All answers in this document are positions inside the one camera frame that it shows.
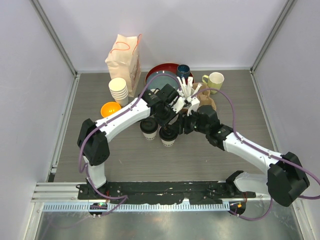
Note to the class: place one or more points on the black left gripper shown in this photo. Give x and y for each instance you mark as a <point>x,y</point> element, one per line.
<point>163,122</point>

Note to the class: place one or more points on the black cup lid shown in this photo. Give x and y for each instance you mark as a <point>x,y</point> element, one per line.
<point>148,125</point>
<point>167,134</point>

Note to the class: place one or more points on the red round tray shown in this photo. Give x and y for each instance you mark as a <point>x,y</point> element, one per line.
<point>171,67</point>

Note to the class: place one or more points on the light green ceramic mug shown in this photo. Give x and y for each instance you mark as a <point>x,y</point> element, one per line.
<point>214,80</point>

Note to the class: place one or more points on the blue ceramic plate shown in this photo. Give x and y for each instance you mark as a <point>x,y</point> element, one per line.
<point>161,78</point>

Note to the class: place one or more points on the aluminium frame rail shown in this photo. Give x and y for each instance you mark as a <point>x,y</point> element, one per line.
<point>79,197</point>

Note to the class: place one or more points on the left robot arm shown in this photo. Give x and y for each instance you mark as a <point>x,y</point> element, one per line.
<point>95,136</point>

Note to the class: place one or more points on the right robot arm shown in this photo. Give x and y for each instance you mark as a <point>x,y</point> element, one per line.
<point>282,177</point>

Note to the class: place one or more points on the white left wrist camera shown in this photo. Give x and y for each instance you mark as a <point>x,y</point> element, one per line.
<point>178,104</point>

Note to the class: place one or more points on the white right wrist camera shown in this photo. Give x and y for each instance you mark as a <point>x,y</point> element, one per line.
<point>192,105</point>

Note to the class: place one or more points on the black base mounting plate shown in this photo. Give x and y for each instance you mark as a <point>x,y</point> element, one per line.
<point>172,192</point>

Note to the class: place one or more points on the white paper cup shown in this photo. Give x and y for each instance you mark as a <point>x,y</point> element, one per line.
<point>168,143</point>
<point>150,136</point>

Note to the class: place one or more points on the brown cardboard cup carrier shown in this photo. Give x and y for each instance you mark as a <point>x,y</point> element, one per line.
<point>205,96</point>

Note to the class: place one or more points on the stack of white paper cups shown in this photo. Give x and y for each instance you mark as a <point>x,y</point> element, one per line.
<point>119,91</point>

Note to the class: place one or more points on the orange plastic bowl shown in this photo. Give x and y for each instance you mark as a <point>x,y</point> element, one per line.
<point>109,108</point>

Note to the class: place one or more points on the brown paper takeout bag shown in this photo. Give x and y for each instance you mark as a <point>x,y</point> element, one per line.
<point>123,61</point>

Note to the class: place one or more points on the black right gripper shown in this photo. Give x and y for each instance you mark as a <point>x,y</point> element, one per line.
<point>185,124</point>

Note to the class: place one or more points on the dark blue ceramic cup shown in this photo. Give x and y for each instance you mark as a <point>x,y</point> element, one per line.
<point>183,71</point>

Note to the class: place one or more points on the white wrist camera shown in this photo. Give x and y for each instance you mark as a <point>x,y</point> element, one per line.
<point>178,104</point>
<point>192,105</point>

